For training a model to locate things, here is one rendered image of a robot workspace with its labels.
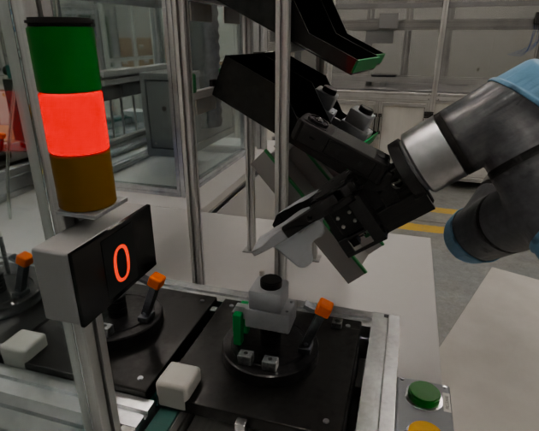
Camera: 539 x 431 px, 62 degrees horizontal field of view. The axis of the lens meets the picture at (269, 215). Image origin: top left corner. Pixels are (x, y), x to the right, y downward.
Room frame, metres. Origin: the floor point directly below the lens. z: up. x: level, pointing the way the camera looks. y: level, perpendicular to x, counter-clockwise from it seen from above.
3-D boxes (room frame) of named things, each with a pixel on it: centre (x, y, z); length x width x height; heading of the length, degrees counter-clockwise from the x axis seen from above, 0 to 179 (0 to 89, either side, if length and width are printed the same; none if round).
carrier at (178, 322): (0.61, 0.24, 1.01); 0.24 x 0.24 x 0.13; 73
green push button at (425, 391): (0.46, -0.20, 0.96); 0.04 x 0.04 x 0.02
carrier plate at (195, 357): (0.53, 0.00, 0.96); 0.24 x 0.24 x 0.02; 73
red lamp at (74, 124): (0.39, 0.17, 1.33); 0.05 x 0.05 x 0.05
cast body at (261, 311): (0.54, 0.01, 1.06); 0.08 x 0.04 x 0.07; 73
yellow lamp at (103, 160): (0.39, 0.17, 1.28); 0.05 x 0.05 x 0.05
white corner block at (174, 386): (0.47, 0.12, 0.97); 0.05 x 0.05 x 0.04; 73
